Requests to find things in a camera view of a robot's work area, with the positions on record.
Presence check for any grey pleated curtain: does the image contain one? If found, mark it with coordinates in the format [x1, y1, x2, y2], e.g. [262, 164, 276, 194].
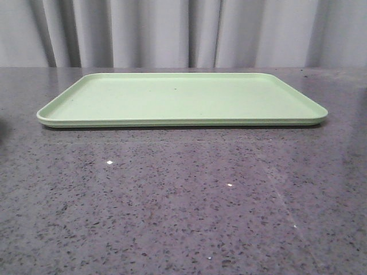
[1, 1, 366, 68]

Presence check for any light green plastic tray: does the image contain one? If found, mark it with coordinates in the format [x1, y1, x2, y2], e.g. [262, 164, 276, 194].
[37, 73, 328, 128]

